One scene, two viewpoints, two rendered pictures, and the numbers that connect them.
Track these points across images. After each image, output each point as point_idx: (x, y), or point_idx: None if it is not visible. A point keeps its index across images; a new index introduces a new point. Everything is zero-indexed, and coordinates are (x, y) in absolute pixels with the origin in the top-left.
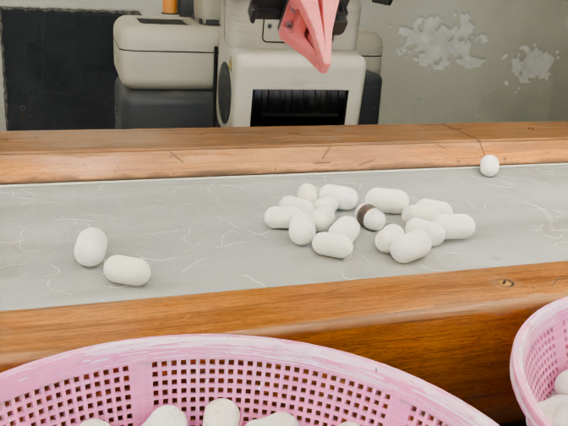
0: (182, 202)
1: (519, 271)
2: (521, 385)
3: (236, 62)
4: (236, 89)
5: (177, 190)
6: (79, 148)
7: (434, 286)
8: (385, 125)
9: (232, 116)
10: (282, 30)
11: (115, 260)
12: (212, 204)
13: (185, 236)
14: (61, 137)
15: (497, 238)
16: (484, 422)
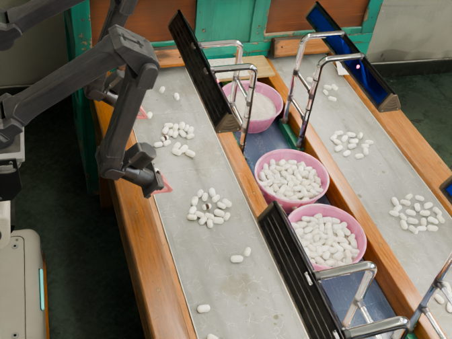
0: (192, 245)
1: (248, 189)
2: (292, 201)
3: (7, 218)
4: (8, 227)
5: (181, 247)
6: (165, 267)
7: (257, 203)
8: (119, 185)
9: (6, 238)
10: (153, 192)
11: (248, 251)
12: (192, 239)
13: (218, 244)
14: (151, 274)
15: (210, 186)
16: (301, 207)
